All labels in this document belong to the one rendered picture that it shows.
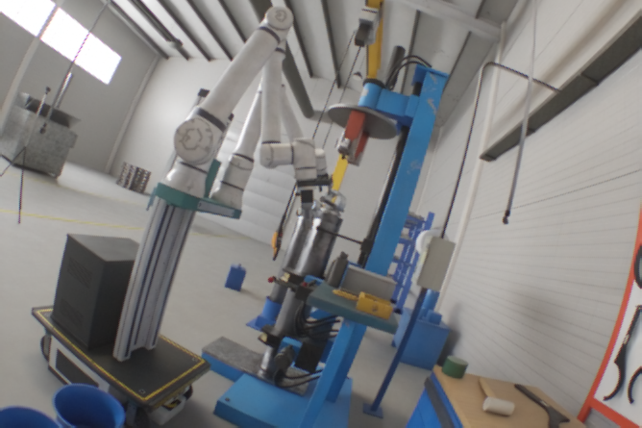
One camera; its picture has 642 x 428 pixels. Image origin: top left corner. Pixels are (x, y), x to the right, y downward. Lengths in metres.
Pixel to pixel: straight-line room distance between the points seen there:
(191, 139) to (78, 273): 0.99
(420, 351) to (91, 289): 3.87
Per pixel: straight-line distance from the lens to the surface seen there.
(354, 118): 2.39
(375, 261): 2.37
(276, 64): 1.50
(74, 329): 1.95
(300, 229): 3.76
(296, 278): 2.29
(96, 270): 1.74
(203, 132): 1.22
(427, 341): 4.55
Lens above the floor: 1.35
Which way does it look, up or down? 7 degrees up
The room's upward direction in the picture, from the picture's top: 20 degrees clockwise
